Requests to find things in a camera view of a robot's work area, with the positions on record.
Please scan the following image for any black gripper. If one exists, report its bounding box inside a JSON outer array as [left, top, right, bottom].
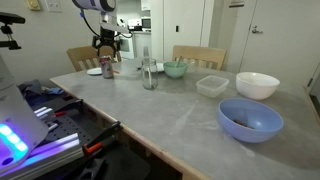
[[92, 28, 119, 62]]

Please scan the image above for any wooden chair behind teal bowl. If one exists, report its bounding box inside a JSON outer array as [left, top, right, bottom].
[[172, 45, 226, 70]]

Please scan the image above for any clear plastic container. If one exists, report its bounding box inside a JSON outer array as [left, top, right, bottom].
[[196, 75, 229, 98]]

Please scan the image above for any silver door handle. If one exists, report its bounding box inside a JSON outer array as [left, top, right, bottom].
[[251, 25, 263, 34]]

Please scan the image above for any utensil in teal bowl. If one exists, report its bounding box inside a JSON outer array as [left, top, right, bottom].
[[176, 56, 183, 68]]

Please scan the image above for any black orange clamp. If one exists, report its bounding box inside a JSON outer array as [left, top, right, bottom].
[[83, 121, 121, 154]]

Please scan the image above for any microwave oven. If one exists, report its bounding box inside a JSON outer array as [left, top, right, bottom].
[[141, 17, 151, 29]]

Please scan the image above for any blue plastic bowl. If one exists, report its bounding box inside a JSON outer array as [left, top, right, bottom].
[[218, 98, 284, 143]]

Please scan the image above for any white ceramic bowl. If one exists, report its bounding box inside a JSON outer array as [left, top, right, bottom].
[[236, 72, 280, 100]]

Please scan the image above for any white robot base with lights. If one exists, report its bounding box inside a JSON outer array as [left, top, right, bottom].
[[0, 56, 48, 173]]

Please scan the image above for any white plate near orange strip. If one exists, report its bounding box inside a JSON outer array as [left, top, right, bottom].
[[87, 67, 102, 75]]

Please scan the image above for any red and silver soda can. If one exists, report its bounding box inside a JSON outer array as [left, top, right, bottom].
[[99, 56, 114, 79]]

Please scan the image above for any teal green bowl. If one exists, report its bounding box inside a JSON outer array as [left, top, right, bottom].
[[163, 61, 188, 78]]

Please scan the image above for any wooden chair at table end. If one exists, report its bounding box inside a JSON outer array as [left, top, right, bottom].
[[67, 46, 122, 71]]

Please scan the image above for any white stove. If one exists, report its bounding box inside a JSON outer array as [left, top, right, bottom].
[[115, 33, 135, 60]]

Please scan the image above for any utensil in glass jar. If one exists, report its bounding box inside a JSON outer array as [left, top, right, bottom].
[[143, 46, 152, 89]]

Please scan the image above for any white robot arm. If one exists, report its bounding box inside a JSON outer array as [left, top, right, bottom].
[[72, 0, 122, 56]]

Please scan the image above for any clear glass jar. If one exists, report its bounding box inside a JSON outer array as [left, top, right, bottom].
[[141, 58, 158, 90]]

